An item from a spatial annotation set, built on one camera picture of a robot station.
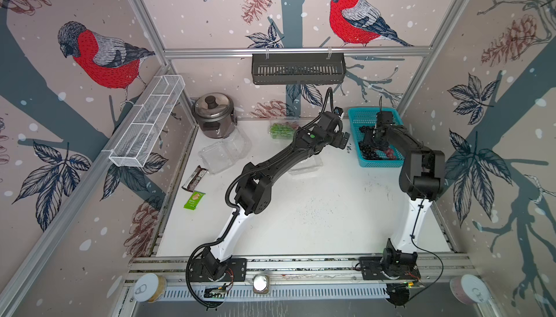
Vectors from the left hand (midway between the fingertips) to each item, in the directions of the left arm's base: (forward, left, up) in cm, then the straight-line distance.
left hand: (343, 129), depth 88 cm
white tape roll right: (-53, -33, -16) cm, 65 cm away
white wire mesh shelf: (-15, +76, +10) cm, 78 cm away
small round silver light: (-52, +32, -10) cm, 62 cm away
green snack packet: (-22, +63, -21) cm, 70 cm away
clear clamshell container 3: (+3, +57, -22) cm, 61 cm away
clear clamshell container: (+21, +18, -17) cm, 33 cm away
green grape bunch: (+12, +26, -15) cm, 32 cm away
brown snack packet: (-12, +66, -20) cm, 70 cm away
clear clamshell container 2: (-3, +12, -22) cm, 25 cm away
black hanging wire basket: (+33, +18, +8) cm, 39 cm away
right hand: (+7, -18, -16) cm, 25 cm away
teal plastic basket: (+23, -20, -15) cm, 34 cm away
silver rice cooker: (+13, +58, -5) cm, 60 cm away
